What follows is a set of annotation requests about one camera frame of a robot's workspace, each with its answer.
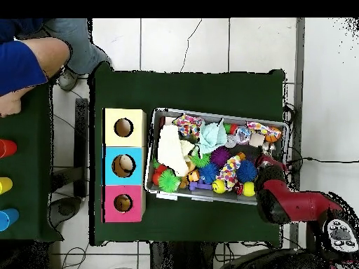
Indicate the blue plastic cup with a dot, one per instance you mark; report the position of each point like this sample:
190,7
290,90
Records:
8,219

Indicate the colourful patchwork fabric toy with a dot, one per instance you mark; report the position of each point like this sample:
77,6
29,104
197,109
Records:
189,125

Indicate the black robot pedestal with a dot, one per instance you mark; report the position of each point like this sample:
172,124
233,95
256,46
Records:
185,258

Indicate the dark green table cloth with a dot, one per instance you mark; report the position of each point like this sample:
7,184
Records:
196,89
25,145

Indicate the colourful dotted fabric strip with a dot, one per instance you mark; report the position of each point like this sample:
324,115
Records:
229,172

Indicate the orange plastic block toy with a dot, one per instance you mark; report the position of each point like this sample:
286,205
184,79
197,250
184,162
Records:
192,175

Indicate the mint green waffle cloth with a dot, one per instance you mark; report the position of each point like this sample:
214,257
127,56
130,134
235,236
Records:
212,137

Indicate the smooth yellow ball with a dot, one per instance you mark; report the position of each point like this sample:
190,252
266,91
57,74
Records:
249,189

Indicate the pale wooden cube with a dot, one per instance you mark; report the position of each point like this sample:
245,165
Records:
257,140

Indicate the large green fuzzy ball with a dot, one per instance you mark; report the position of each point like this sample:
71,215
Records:
200,159

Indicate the cream yellow waffle cloth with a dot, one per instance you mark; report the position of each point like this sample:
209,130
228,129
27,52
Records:
171,148

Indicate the wooden box with three holes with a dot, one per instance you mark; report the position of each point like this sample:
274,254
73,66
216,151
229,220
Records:
123,150

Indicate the black equipment stand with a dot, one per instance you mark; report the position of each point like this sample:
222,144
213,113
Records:
82,140

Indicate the yellow plastic cup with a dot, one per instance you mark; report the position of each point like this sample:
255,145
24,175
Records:
5,185

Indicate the silver drink can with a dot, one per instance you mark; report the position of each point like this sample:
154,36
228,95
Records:
230,142

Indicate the person's hand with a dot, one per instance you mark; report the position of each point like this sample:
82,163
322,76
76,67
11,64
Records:
10,105

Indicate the blue fuzzy ball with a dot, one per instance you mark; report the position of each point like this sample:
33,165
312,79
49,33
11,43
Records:
247,171

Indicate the person's foot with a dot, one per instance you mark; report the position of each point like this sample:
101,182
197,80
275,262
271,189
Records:
67,79

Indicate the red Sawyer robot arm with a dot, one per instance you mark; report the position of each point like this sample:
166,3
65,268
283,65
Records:
303,204

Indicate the person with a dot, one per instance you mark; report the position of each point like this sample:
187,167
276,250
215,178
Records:
22,64

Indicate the purple spiky ball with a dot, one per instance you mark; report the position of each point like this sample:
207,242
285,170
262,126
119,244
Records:
220,157

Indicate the clear mesh bin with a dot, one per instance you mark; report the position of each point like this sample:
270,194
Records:
147,168

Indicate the dark blue spiky ball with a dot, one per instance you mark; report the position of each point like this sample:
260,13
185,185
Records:
208,174

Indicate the colourful polka dot fabric toy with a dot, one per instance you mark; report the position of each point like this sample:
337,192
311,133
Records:
266,131

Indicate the red ball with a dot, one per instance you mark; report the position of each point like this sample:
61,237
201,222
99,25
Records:
161,169

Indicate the red plastic cup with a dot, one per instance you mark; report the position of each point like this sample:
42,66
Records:
7,148

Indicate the green spiky ball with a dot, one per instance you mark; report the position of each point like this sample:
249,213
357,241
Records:
169,181

